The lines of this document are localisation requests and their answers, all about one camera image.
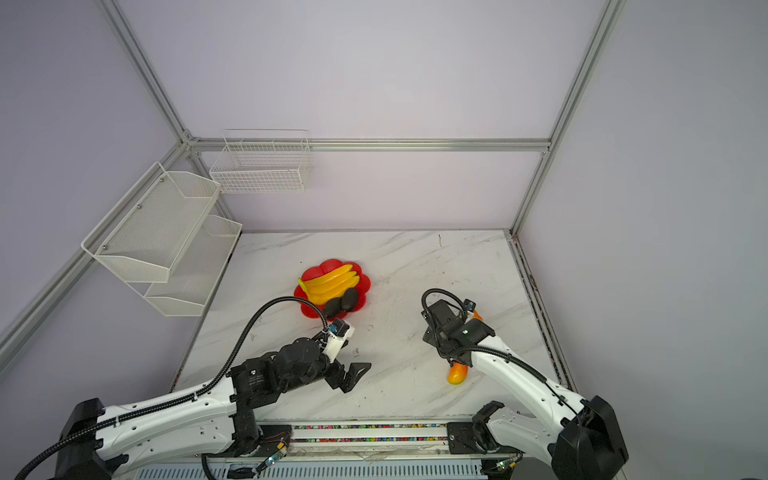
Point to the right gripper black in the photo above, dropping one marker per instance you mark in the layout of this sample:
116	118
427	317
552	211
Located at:
431	338

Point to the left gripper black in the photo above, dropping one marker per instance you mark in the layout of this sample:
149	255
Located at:
336	379

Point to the dark fake avocado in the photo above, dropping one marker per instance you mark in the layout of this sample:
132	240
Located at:
332	308
349	300

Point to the yellow fake banana bunch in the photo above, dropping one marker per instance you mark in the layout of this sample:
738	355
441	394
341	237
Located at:
331	285

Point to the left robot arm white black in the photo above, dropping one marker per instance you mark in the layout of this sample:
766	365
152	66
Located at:
79	460

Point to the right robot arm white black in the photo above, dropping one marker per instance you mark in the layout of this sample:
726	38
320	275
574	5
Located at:
578	438

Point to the white mesh two-tier shelf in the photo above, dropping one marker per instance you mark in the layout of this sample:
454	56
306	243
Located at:
165	241

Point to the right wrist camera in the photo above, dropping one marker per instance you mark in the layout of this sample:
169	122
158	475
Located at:
469	308

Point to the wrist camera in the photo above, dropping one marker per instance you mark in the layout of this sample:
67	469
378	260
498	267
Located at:
338	335
469	308

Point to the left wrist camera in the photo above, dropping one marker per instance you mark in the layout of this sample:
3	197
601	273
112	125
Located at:
338	335

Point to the aluminium frame rail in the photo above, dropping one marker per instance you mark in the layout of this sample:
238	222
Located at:
360	441

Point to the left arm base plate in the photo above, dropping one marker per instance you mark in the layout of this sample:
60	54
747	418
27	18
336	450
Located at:
270	437

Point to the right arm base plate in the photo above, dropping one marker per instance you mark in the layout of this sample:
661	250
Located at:
470	438

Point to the white wire basket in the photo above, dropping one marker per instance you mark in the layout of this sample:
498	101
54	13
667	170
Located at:
255	161

